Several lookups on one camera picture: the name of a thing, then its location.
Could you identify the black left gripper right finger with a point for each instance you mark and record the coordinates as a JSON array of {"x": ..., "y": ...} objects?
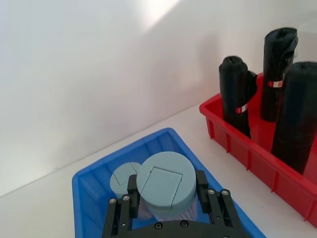
[{"x": 202, "y": 196}]

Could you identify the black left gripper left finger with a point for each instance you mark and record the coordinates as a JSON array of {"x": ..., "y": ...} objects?
[{"x": 133, "y": 198}]

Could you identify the large canister with blue-grey lid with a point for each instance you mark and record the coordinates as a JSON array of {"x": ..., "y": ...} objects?
[{"x": 163, "y": 183}]

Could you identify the small canister with blue-grey lid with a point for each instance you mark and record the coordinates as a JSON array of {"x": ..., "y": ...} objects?
[{"x": 121, "y": 177}]

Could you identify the blue plastic bin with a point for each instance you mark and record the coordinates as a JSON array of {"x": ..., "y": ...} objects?
[{"x": 94, "y": 188}]

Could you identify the red plastic bin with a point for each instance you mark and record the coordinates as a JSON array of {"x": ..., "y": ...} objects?
[{"x": 262, "y": 163}]

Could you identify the black bag roll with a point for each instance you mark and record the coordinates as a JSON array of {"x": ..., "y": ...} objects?
[
  {"x": 235, "y": 89},
  {"x": 275, "y": 62},
  {"x": 294, "y": 116}
]

